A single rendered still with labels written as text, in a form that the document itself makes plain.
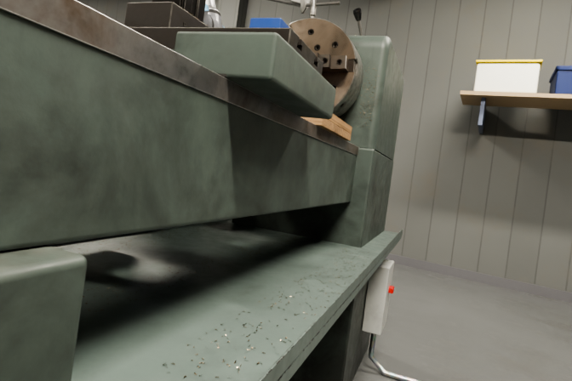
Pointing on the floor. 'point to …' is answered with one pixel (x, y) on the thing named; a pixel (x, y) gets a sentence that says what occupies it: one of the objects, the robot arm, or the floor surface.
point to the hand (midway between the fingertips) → (304, 9)
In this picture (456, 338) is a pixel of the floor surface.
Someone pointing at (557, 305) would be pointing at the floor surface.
